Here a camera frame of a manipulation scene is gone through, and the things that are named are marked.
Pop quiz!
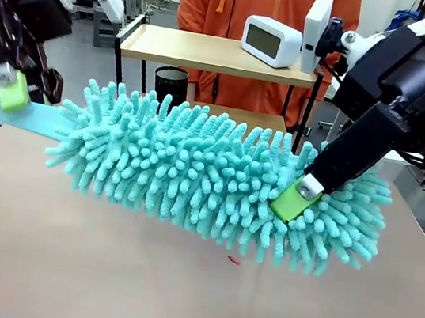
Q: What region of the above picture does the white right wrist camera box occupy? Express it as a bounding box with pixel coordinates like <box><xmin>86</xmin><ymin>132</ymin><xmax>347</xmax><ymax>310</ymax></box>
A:
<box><xmin>297</xmin><ymin>0</ymin><xmax>336</xmax><ymax>77</ymax></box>

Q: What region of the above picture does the white digital clock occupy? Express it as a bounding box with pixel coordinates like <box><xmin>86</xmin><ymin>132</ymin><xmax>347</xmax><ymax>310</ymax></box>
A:
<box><xmin>237</xmin><ymin>13</ymin><xmax>306</xmax><ymax>73</ymax></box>

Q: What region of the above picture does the black cup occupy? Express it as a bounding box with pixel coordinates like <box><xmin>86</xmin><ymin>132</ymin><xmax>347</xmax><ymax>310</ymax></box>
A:
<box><xmin>150</xmin><ymin>63</ymin><xmax>192</xmax><ymax>108</ymax></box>

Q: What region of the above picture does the grey step stool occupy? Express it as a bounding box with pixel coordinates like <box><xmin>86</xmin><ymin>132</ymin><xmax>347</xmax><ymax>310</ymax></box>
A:
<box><xmin>88</xmin><ymin>5</ymin><xmax>123</xmax><ymax>50</ymax></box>

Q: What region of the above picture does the blue cloth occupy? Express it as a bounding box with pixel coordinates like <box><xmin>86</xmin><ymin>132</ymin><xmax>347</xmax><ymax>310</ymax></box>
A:
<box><xmin>389</xmin><ymin>8</ymin><xmax>420</xmax><ymax>35</ymax></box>

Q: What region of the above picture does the two-tier wooden shelf black frame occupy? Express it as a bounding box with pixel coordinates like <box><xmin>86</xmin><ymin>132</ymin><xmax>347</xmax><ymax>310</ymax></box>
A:
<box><xmin>102</xmin><ymin>11</ymin><xmax>329</xmax><ymax>155</ymax></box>

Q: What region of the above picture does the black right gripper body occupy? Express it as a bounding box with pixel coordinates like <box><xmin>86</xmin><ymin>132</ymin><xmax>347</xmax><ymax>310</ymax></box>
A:
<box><xmin>325</xmin><ymin>17</ymin><xmax>425</xmax><ymax>156</ymax></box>

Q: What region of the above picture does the teal chenille duster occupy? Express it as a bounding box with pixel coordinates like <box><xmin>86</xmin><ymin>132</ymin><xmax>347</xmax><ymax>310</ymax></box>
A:
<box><xmin>0</xmin><ymin>64</ymin><xmax>404</xmax><ymax>287</ymax></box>

